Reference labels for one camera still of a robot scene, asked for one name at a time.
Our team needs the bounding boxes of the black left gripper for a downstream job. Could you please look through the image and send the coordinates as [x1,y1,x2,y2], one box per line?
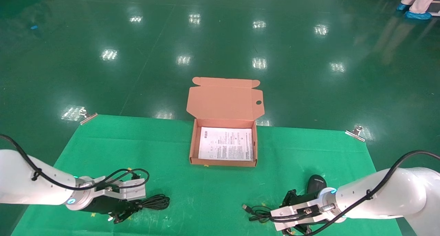
[84,195,143,225]

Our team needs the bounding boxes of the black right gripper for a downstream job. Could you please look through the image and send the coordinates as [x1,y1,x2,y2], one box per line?
[281,189,331,236]

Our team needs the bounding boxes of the black data cable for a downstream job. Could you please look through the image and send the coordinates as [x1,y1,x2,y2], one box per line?
[137,194,171,211]

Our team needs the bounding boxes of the black wired mouse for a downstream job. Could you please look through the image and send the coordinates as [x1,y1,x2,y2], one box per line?
[242,174,327,223]

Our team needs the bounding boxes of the orange cardboard box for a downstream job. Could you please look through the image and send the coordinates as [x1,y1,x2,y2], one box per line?
[186,77,264,168]

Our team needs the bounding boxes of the green table cloth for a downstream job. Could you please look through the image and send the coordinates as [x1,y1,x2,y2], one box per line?
[10,114,403,236]

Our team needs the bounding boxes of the white printed instruction sheet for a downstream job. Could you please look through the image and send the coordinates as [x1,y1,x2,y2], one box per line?
[198,127,254,161]

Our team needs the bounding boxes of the silver metal binder clip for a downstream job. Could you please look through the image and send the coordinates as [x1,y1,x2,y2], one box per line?
[79,109,98,125]
[345,126,366,142]

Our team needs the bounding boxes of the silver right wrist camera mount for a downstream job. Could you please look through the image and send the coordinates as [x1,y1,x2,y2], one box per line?
[270,198,337,223]

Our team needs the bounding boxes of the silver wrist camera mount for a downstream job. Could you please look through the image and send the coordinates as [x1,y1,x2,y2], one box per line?
[270,198,337,223]
[92,176,147,201]

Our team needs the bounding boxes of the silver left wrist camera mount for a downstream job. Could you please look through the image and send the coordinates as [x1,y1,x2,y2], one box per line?
[92,176,147,201]

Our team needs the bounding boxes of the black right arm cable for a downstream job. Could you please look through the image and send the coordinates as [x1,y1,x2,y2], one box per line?
[272,150,440,236]

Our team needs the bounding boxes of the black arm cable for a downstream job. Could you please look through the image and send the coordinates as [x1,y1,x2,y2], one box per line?
[0,134,150,192]
[272,150,440,236]

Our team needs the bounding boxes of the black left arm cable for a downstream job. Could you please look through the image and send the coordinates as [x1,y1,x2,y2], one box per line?
[0,134,150,192]

